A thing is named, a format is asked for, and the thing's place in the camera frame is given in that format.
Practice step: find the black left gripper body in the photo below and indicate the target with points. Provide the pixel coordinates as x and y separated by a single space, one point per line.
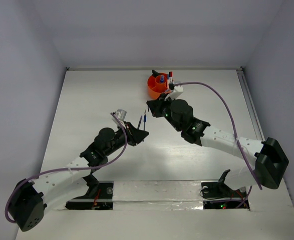
126 132

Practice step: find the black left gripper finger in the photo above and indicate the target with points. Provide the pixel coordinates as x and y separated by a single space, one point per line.
133 142
139 134

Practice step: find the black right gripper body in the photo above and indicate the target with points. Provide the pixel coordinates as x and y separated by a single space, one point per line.
167 113

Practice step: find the blue ballpoint pen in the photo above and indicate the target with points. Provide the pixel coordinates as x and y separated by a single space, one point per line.
144 120

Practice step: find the pink highlighter black body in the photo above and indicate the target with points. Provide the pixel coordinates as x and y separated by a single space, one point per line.
155 73

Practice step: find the red-capped white marker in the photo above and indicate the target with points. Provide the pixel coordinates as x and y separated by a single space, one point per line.
172 74

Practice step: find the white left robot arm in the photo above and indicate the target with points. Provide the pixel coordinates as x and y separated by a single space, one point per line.
35 196

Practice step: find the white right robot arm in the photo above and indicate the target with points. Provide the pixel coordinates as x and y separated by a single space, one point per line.
265 161

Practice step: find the purple gel pen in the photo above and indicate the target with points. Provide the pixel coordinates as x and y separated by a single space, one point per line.
139 123

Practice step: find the orange round organizer container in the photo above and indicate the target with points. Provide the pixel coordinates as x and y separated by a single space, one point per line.
155 88

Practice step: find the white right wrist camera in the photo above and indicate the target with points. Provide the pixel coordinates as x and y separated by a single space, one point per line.
174 91

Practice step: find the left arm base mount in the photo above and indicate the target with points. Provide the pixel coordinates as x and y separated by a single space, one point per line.
99 196

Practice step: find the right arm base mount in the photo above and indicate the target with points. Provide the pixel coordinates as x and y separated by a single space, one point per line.
217 195

